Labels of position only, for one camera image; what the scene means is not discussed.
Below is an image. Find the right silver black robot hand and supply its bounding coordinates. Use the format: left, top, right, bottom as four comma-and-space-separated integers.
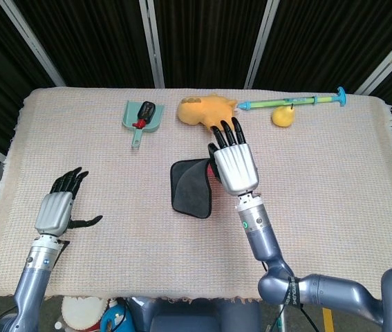
207, 117, 261, 196

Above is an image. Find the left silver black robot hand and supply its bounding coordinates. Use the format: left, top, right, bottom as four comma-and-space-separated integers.
35, 167, 104, 240

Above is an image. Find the dark grey cloth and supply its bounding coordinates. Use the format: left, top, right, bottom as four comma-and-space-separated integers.
170, 157, 217, 221

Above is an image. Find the beige woven tablecloth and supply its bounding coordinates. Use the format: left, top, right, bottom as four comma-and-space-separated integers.
0, 86, 392, 308

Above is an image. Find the orange plush toy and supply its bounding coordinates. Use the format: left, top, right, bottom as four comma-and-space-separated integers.
176, 93, 239, 134

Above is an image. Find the yellow pear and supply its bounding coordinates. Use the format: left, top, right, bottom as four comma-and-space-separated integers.
271, 103, 296, 128

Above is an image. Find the green blue toy water pump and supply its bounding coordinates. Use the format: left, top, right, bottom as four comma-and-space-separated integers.
237, 86, 348, 112

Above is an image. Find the white round fluffy object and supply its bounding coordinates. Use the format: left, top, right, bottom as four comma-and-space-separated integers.
60, 296, 109, 332

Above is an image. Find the black and red small device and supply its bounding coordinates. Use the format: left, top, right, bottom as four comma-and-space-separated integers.
132, 100, 158, 129

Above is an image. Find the teal plastic dustpan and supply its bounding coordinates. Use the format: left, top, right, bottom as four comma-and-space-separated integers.
121, 100, 166, 150

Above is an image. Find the blue plastic container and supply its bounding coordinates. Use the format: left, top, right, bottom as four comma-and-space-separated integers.
99, 297, 134, 332

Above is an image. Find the blue-grey robot torso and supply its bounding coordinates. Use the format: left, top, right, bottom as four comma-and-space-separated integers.
126, 296, 262, 332

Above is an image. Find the black printed strap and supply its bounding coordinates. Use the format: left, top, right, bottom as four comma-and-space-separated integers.
283, 276, 301, 307

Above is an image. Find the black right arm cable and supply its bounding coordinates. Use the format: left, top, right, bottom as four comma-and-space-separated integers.
261, 261, 317, 332

